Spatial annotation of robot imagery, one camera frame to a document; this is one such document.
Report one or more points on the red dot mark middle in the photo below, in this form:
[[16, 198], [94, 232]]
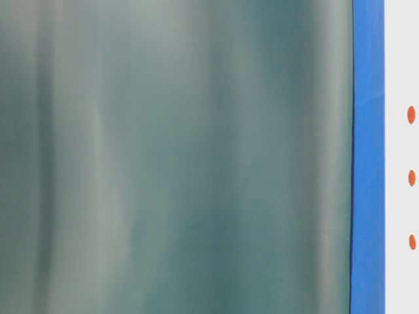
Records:
[[412, 177]]

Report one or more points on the red dot mark near iron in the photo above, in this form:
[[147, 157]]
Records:
[[411, 114]]

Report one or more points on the red dot mark near solder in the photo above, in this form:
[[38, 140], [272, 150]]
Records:
[[412, 242]]

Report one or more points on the blue table cloth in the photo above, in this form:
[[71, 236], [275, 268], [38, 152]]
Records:
[[368, 176]]

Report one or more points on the white rectangular board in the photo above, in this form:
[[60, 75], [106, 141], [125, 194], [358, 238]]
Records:
[[401, 144]]

